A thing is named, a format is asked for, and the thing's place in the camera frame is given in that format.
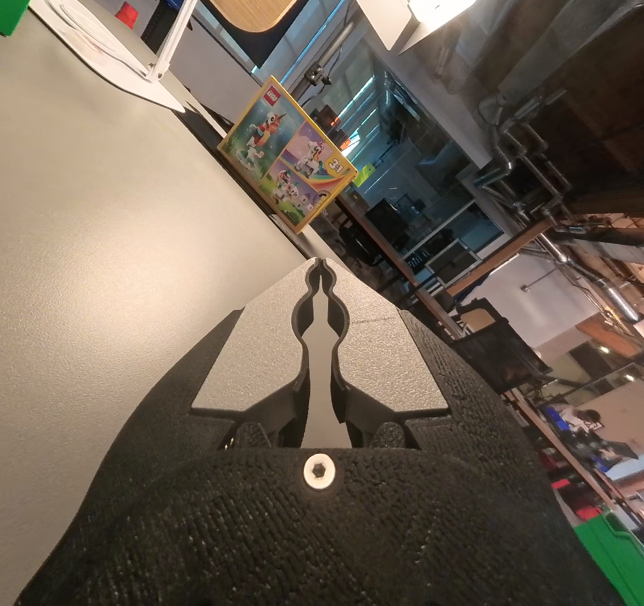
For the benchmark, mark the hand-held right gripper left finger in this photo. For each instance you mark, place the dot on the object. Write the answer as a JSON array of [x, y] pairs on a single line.
[[246, 359]]

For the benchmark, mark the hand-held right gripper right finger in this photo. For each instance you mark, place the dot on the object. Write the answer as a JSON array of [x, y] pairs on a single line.
[[392, 359]]

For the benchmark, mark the yellow toy set box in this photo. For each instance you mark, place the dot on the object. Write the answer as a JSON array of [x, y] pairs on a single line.
[[281, 163]]

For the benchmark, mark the black mesh office chair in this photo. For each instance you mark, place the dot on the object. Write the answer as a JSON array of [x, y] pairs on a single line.
[[503, 349]]

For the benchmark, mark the wooden book stand white frame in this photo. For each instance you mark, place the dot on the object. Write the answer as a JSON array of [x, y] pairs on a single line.
[[100, 48]]

